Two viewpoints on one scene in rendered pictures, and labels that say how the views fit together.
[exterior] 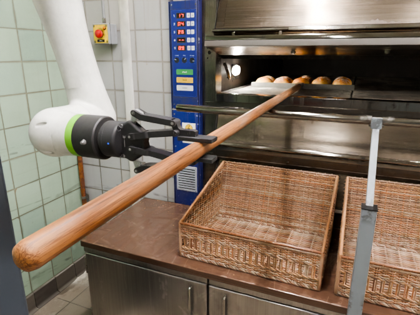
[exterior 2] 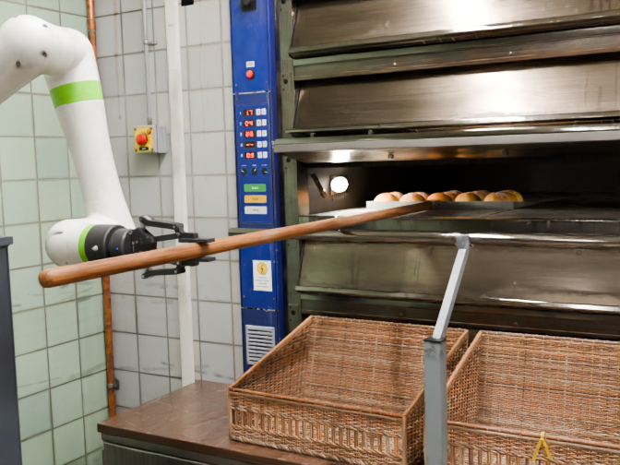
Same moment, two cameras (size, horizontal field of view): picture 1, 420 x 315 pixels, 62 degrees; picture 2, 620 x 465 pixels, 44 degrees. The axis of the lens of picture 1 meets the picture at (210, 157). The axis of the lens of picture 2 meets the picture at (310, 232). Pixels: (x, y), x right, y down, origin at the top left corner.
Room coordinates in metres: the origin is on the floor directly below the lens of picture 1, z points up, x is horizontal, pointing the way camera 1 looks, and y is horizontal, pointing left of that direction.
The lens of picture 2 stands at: (-0.85, -0.40, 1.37)
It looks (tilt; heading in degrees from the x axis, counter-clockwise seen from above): 5 degrees down; 7
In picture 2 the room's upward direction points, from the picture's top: 2 degrees counter-clockwise
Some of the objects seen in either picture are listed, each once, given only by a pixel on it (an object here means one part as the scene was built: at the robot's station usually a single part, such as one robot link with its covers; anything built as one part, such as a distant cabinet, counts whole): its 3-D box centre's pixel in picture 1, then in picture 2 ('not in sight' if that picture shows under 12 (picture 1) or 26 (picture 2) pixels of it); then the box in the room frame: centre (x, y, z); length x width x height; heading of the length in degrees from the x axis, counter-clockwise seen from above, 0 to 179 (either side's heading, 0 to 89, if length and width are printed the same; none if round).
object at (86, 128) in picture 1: (99, 136); (112, 245); (0.72, 0.24, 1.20); 0.12 x 0.06 x 0.09; 158
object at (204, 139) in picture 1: (197, 138); (196, 240); (0.64, 0.02, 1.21); 0.07 x 0.03 x 0.01; 68
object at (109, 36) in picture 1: (105, 34); (149, 139); (1.90, 0.54, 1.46); 0.10 x 0.07 x 0.10; 67
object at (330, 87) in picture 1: (304, 83); (452, 202); (2.10, -0.56, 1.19); 0.55 x 0.36 x 0.03; 69
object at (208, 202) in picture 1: (262, 214); (351, 383); (1.34, -0.22, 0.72); 0.56 x 0.49 x 0.28; 66
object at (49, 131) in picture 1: (64, 132); (78, 244); (0.77, 0.33, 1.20); 0.14 x 0.13 x 0.11; 68
